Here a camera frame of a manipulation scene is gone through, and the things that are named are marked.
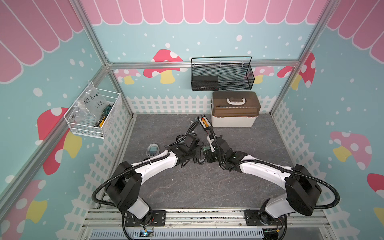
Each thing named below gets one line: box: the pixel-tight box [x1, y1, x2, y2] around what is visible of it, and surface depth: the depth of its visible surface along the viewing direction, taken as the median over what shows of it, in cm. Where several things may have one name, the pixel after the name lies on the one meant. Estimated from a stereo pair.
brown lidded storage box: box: [211, 91, 261, 127], surface depth 104 cm
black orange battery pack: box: [196, 114, 213, 129], surface depth 115 cm
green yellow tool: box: [94, 104, 113, 128], surface depth 75 cm
